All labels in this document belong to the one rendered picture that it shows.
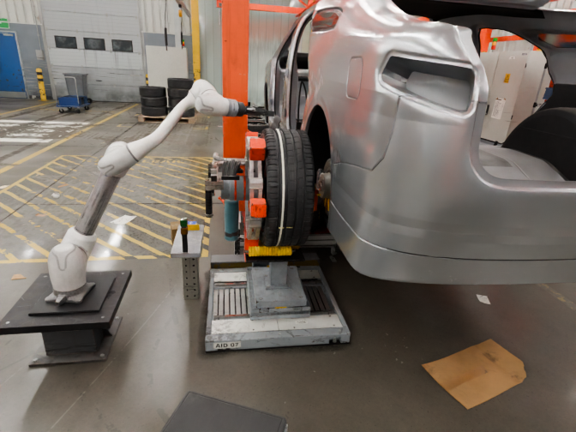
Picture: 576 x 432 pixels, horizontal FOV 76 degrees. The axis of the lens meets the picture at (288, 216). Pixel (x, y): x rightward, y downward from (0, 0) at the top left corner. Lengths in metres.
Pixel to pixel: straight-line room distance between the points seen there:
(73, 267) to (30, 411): 0.66
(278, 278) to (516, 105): 4.99
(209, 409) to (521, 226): 1.24
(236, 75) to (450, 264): 1.71
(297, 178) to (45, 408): 1.56
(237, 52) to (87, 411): 2.06
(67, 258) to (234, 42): 1.53
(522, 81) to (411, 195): 5.34
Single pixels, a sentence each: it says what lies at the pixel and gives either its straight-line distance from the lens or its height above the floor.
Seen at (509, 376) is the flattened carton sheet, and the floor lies 0.01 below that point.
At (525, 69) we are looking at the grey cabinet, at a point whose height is 1.66.
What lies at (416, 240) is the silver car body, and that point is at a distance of 1.35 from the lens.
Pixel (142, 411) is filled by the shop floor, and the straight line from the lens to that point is 2.03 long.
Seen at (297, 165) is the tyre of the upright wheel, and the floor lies 1.05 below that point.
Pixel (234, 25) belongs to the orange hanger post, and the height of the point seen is 1.71.
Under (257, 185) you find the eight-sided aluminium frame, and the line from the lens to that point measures 1.83.
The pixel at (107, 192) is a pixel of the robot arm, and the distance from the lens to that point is 2.22.
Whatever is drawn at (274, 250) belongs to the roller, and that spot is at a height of 0.52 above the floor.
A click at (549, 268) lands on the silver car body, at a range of 1.67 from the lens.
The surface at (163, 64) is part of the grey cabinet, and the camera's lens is 13.09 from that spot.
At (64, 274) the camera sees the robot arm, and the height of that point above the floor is 0.47.
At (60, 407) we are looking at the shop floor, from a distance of 2.17.
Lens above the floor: 1.49
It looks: 22 degrees down
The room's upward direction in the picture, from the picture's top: 3 degrees clockwise
